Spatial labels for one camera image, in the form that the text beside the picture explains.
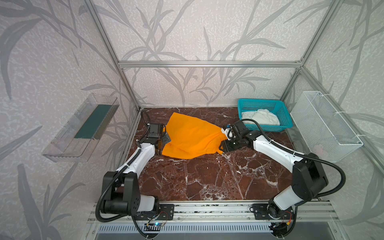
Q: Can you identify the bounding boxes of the orange drawstring shorts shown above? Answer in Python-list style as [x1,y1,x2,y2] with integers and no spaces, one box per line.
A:
[162,113,227,160]

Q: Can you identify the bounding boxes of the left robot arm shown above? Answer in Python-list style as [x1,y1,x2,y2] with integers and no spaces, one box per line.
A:
[96,124,171,222]

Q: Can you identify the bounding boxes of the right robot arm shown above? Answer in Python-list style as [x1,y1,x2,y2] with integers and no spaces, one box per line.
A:
[219,121,329,215]

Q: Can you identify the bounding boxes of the white crumpled garment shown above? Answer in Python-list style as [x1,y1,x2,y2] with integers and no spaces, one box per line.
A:
[241,109,280,126]

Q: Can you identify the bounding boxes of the teal plastic basket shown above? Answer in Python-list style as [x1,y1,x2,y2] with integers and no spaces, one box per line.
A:
[238,99,293,132]

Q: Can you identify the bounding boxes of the small circuit board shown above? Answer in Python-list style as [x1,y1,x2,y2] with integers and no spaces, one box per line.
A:
[146,222,167,230]

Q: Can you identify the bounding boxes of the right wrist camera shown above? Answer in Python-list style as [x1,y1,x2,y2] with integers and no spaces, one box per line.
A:
[221,127,236,140]

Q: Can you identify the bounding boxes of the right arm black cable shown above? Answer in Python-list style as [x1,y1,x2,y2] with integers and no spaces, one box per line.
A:
[239,118,347,238]

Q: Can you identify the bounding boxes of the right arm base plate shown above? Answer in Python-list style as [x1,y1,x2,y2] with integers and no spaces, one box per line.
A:
[249,203,294,220]

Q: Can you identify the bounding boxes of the pink object in wire basket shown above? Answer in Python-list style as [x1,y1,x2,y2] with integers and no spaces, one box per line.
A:
[312,144,328,159]

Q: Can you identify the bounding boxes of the clear acrylic wall shelf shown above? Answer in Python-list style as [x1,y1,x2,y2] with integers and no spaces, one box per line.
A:
[42,93,120,163]

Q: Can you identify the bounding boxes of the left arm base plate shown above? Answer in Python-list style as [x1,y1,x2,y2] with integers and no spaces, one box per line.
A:
[134,204,175,221]

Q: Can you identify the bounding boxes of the white wire mesh basket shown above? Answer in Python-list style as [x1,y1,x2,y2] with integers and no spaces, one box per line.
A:
[291,91,364,163]

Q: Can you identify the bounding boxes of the aluminium mounting rail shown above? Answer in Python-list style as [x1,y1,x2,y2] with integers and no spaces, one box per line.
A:
[86,200,340,224]

